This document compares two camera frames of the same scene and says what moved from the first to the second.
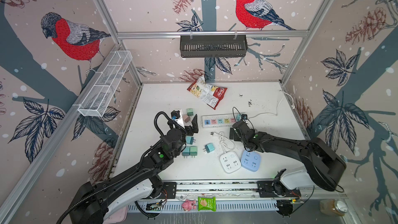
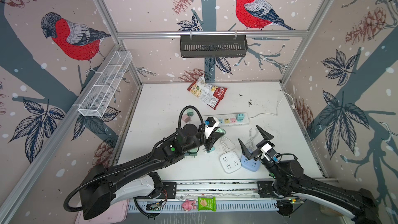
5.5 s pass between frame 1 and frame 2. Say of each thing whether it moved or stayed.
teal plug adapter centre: stayed
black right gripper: moved
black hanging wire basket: stayed
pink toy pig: stayed
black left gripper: moved
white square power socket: stayed
